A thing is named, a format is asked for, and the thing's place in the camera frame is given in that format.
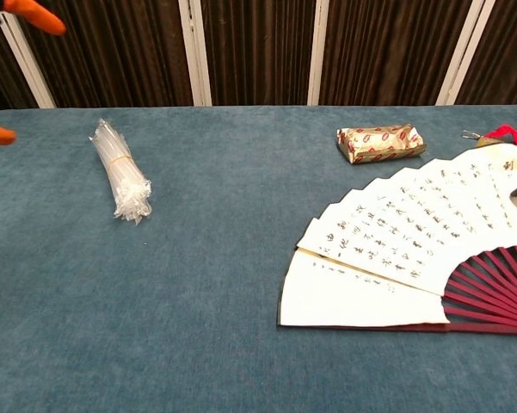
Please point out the bundle of clear plastic straws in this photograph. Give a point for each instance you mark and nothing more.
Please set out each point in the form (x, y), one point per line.
(120, 172)

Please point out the white frame post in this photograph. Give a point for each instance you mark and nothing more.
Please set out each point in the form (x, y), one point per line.
(318, 51)
(26, 64)
(464, 51)
(195, 51)

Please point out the gold and red wrapped packet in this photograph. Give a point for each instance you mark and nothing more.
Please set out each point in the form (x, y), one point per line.
(378, 144)

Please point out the dark brown pleated curtain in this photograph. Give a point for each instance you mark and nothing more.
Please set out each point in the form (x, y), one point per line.
(258, 43)

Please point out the paper folding fan red ribs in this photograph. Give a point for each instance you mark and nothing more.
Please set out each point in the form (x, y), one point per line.
(370, 258)

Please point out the blue felt table cover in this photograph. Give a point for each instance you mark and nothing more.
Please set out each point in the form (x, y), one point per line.
(155, 301)

